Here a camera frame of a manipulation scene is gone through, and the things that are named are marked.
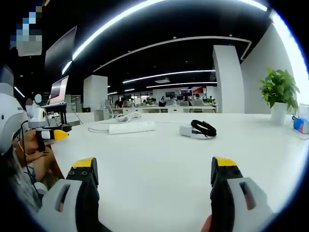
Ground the coiled black charger cable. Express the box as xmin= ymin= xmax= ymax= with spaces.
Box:
xmin=190 ymin=119 xmax=217 ymax=138

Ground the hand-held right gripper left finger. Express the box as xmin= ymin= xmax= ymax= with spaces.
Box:
xmin=36 ymin=157 xmax=109 ymax=232

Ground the white charger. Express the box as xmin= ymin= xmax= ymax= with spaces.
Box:
xmin=179 ymin=124 xmax=209 ymax=140

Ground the green potted plant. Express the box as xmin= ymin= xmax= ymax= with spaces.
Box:
xmin=258 ymin=67 xmax=301 ymax=113

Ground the person's left hand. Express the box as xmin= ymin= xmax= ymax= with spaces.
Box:
xmin=23 ymin=130 xmax=50 ymax=159

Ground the white desk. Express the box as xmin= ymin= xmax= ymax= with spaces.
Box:
xmin=47 ymin=111 xmax=309 ymax=232

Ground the thin white cable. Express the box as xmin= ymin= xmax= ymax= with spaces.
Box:
xmin=292 ymin=131 xmax=309 ymax=141

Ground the long ceiling light strip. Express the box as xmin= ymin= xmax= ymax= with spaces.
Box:
xmin=71 ymin=0 xmax=268 ymax=61

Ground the person's grey clothing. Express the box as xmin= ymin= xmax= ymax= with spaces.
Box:
xmin=0 ymin=149 xmax=43 ymax=215

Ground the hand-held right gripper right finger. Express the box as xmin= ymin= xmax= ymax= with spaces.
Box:
xmin=209 ymin=156 xmax=276 ymax=232

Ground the row of white office desks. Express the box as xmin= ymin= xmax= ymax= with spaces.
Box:
xmin=111 ymin=104 xmax=218 ymax=114

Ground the large dark monitor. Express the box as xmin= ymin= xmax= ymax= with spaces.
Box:
xmin=44 ymin=25 xmax=78 ymax=82

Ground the person's right hand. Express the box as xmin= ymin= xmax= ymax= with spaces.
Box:
xmin=201 ymin=214 xmax=213 ymax=232

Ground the bundle of white cables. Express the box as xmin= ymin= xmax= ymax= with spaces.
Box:
xmin=115 ymin=112 xmax=142 ymax=123

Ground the small white cabinet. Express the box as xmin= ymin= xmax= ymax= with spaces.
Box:
xmin=94 ymin=109 xmax=107 ymax=122

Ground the white power strip cable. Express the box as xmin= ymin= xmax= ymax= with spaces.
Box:
xmin=87 ymin=123 xmax=111 ymax=134

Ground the blue tissue pack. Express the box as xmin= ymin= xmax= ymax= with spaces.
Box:
xmin=292 ymin=116 xmax=309 ymax=134

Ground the open laptop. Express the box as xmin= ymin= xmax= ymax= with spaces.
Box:
xmin=47 ymin=75 xmax=70 ymax=106

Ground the white plant pot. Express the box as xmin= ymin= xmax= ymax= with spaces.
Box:
xmin=270 ymin=101 xmax=288 ymax=126

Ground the white power strip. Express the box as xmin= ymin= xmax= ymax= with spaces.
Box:
xmin=108 ymin=121 xmax=156 ymax=135

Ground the black laptop stand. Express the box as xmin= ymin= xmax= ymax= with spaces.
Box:
xmin=41 ymin=102 xmax=69 ymax=126

